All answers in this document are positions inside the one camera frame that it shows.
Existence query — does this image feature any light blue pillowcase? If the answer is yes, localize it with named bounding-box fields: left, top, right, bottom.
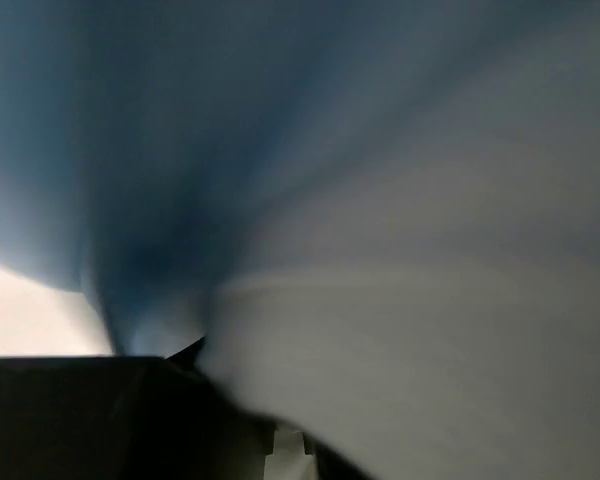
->
left=0, top=1, right=600, bottom=350

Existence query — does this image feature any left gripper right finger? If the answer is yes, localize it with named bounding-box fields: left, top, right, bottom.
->
left=168, top=337, right=369, bottom=480

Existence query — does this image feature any white pillow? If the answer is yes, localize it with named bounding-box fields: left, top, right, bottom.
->
left=202, top=49, right=600, bottom=479

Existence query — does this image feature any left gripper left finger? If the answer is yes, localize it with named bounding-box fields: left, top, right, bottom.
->
left=0, top=357, right=273, bottom=480

